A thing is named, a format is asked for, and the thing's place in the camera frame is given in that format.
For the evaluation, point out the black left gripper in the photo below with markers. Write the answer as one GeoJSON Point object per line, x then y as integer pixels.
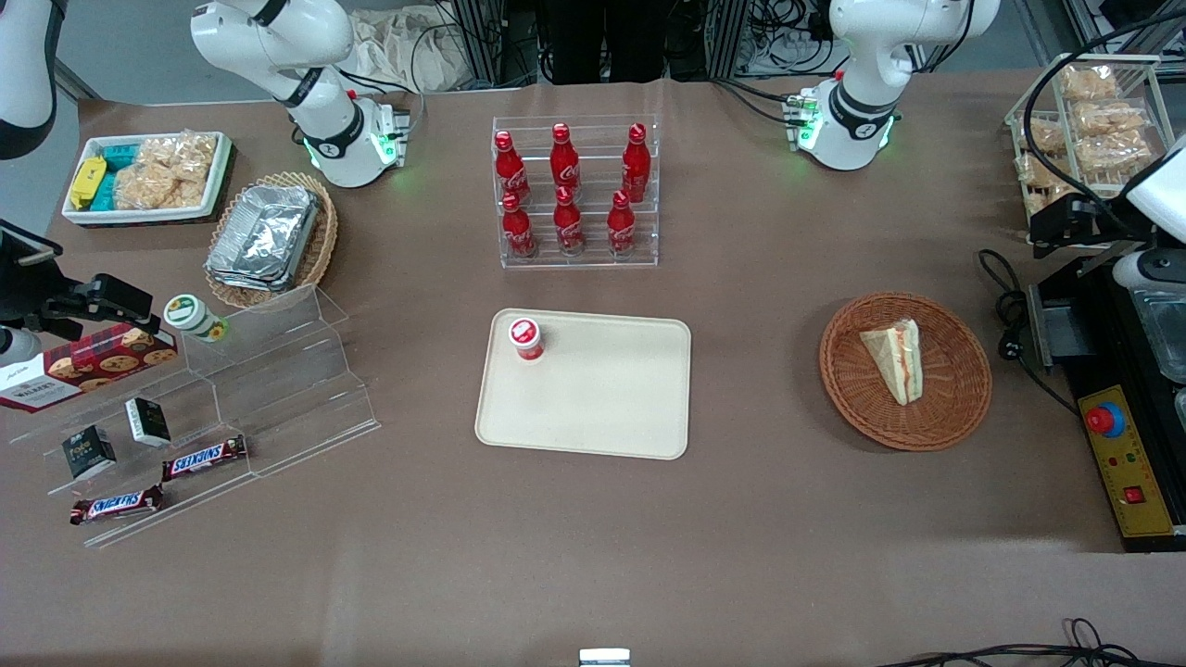
{"type": "Point", "coordinates": [1099, 225]}

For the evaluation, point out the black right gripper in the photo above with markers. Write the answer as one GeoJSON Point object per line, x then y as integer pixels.
{"type": "Point", "coordinates": [20, 289]}

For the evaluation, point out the triangle sandwich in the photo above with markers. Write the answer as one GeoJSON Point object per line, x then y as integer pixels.
{"type": "Point", "coordinates": [897, 361]}

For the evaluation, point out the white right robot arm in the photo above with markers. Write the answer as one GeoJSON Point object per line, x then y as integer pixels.
{"type": "Point", "coordinates": [320, 120]}

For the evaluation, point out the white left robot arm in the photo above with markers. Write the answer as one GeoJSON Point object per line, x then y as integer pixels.
{"type": "Point", "coordinates": [862, 102]}

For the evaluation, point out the oval tan wicker basket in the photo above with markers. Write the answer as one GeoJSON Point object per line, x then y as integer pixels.
{"type": "Point", "coordinates": [324, 236]}

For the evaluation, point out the round brown wicker basket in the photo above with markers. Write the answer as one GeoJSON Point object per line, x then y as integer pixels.
{"type": "Point", "coordinates": [862, 389]}

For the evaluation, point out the beige plastic tray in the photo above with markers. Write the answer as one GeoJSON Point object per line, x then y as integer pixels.
{"type": "Point", "coordinates": [593, 398]}

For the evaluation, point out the clear bag of fried snacks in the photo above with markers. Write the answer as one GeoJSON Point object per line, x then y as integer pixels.
{"type": "Point", "coordinates": [1045, 136]}
{"type": "Point", "coordinates": [1107, 119]}
{"type": "Point", "coordinates": [1036, 171]}
{"type": "Point", "coordinates": [1089, 83]}
{"type": "Point", "coordinates": [1112, 155]}

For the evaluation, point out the red tartan cookie box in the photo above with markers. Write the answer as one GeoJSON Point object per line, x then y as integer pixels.
{"type": "Point", "coordinates": [93, 363]}

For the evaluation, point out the green lidded yogurt cup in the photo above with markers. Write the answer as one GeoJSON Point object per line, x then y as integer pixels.
{"type": "Point", "coordinates": [190, 315]}

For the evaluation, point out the white rectangular snack bin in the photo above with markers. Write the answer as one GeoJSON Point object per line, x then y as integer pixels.
{"type": "Point", "coordinates": [139, 215]}

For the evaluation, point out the black machine with yellow panel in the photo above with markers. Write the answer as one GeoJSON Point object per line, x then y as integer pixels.
{"type": "Point", "coordinates": [1103, 333]}

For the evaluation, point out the yellow snack packet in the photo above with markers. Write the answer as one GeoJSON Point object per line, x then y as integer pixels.
{"type": "Point", "coordinates": [87, 182]}

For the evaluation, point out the small black carton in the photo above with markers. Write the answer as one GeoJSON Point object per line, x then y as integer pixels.
{"type": "Point", "coordinates": [148, 422]}
{"type": "Point", "coordinates": [89, 452]}

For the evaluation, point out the clear bag of crackers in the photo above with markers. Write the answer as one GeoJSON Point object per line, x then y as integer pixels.
{"type": "Point", "coordinates": [167, 171]}

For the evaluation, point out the teal snack packet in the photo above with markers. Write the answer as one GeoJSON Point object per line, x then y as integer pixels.
{"type": "Point", "coordinates": [119, 157]}

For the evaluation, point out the clear glass container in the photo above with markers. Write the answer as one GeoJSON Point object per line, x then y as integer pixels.
{"type": "Point", "coordinates": [1163, 333]}

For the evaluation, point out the black power plug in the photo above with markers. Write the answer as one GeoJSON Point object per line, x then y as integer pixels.
{"type": "Point", "coordinates": [1009, 348]}

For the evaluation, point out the stacked foil containers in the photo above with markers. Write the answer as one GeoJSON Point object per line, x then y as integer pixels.
{"type": "Point", "coordinates": [264, 236]}

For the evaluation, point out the brown chocolate bar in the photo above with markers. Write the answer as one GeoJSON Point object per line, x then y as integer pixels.
{"type": "Point", "coordinates": [117, 505]}
{"type": "Point", "coordinates": [204, 458]}

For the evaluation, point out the red emergency stop button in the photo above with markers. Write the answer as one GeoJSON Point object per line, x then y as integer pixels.
{"type": "Point", "coordinates": [1105, 421]}

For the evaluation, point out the clear acrylic stepped shelf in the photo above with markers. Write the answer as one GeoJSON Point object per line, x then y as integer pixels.
{"type": "Point", "coordinates": [287, 389]}

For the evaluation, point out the cream cloth bag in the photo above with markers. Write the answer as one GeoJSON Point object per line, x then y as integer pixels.
{"type": "Point", "coordinates": [398, 46]}

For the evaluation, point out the red cola bottle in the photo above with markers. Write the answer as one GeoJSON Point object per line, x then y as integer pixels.
{"type": "Point", "coordinates": [510, 171]}
{"type": "Point", "coordinates": [564, 162]}
{"type": "Point", "coordinates": [518, 232]}
{"type": "Point", "coordinates": [636, 167]}
{"type": "Point", "coordinates": [568, 227]}
{"type": "Point", "coordinates": [621, 227]}

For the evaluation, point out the small red lidded cup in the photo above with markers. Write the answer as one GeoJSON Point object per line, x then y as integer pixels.
{"type": "Point", "coordinates": [525, 337]}

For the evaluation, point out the clear acrylic bottle rack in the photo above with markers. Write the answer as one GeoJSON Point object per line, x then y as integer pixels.
{"type": "Point", "coordinates": [574, 261]}

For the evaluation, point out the person in black trousers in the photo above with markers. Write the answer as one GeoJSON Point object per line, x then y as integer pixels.
{"type": "Point", "coordinates": [602, 37]}

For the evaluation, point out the small white device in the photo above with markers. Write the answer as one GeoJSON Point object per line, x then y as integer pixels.
{"type": "Point", "coordinates": [604, 658]}

